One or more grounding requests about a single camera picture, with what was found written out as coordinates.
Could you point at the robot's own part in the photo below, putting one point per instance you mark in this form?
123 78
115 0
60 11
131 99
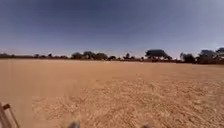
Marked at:
74 125

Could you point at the row of trees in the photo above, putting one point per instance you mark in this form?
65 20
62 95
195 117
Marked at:
156 54

